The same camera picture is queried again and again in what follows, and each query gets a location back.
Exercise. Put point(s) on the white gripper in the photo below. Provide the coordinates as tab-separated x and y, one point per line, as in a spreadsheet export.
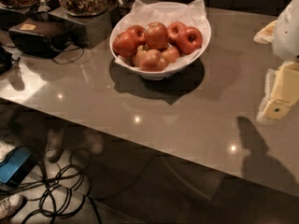
287	36

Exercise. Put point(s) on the yellowish apple front left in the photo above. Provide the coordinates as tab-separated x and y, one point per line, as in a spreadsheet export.
136	58

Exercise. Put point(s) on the white paper liner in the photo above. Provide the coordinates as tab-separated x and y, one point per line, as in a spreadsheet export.
165	13

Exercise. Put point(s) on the dark jar with scoop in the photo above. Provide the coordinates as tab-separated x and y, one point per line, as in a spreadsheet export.
120	8

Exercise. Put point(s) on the grey metal stand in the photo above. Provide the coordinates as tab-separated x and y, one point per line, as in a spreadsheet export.
86	32

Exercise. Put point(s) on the metal scoop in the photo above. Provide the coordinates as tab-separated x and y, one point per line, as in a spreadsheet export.
43	7

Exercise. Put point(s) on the black box device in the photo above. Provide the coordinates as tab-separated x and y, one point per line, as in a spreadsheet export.
45	39

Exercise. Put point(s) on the black object left edge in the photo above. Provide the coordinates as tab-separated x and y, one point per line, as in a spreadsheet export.
6	61

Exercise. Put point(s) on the blue foot pedal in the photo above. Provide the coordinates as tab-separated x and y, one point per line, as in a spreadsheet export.
15	166

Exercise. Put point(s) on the white shoe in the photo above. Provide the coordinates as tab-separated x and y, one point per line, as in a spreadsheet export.
10	205

